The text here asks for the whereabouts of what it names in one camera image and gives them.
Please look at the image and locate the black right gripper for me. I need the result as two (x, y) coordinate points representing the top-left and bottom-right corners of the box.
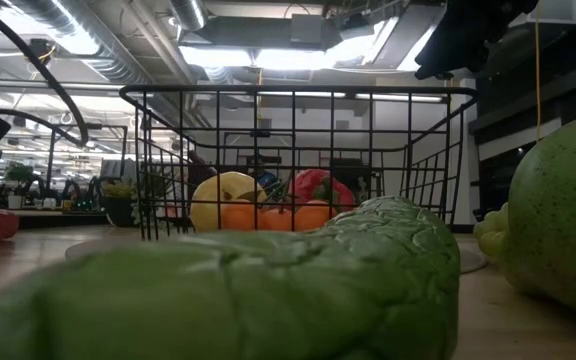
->
(414, 0), (539, 81)

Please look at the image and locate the black wire basket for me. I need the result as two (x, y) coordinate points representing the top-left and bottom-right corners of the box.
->
(119, 84), (478, 242)

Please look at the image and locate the red bell pepper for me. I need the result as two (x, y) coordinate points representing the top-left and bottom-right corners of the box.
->
(287, 168), (357, 214)

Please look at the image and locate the green grape bunch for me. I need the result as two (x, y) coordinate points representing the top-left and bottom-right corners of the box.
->
(472, 201), (512, 261)

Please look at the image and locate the green speckled melon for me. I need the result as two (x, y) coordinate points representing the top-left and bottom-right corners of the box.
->
(498, 108), (576, 324)

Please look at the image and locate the yellow fruit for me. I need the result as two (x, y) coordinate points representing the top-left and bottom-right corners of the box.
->
(189, 171), (269, 233)

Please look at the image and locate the orange carrot bunch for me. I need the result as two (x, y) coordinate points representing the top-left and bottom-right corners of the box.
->
(220, 179), (338, 233)

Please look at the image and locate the green lettuce head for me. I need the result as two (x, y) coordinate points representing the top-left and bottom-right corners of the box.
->
(0, 195), (462, 360)

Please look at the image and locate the leafy plant in white pot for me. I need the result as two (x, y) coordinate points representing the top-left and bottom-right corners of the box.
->
(5, 162), (37, 210)

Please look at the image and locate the succulent plant in dark pot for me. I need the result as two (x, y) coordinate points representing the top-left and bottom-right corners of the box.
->
(101, 179), (139, 227)

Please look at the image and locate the round grey mat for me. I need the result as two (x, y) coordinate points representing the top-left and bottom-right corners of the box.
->
(64, 232), (489, 275)

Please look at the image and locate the person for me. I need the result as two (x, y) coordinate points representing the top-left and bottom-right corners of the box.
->
(255, 167), (284, 191)

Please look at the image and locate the bright ceiling light panel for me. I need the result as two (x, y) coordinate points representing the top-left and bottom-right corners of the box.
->
(177, 45), (329, 71)

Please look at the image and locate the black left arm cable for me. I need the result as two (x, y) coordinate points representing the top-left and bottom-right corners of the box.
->
(0, 0), (91, 148)
(0, 108), (84, 149)

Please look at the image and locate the black metal stand frame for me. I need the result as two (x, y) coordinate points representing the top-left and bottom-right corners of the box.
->
(46, 123), (129, 187)

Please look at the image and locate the silver round air duct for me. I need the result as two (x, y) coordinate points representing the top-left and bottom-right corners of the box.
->
(167, 0), (210, 32)

